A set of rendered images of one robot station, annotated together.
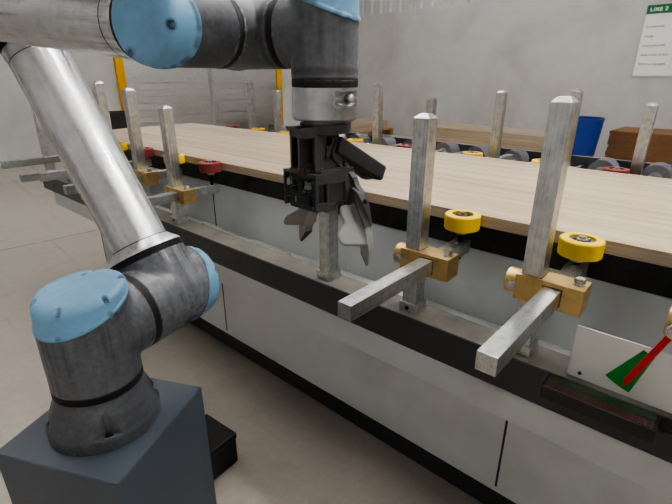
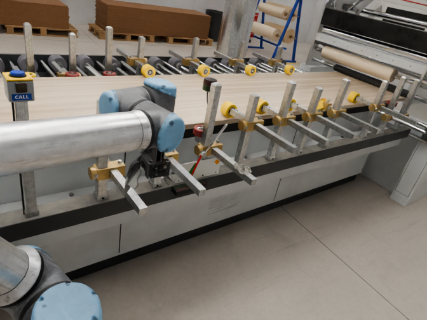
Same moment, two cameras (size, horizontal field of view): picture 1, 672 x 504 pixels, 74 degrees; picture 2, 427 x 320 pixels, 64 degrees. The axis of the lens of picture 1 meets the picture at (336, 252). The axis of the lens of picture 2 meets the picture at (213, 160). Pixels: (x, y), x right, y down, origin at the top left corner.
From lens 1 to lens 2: 1.04 m
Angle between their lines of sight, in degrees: 74
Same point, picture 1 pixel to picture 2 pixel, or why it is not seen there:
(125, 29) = (167, 141)
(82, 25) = (129, 145)
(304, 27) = (169, 105)
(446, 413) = (88, 240)
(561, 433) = (169, 205)
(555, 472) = (143, 225)
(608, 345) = (186, 166)
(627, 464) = (189, 200)
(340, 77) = not seen: hidden behind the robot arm
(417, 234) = (105, 160)
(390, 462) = not seen: hidden behind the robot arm
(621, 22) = not seen: outside the picture
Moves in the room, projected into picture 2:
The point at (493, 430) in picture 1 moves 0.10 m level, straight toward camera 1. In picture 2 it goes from (115, 229) to (128, 239)
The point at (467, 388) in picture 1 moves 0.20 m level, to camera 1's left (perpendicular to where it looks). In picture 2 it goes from (133, 214) to (112, 243)
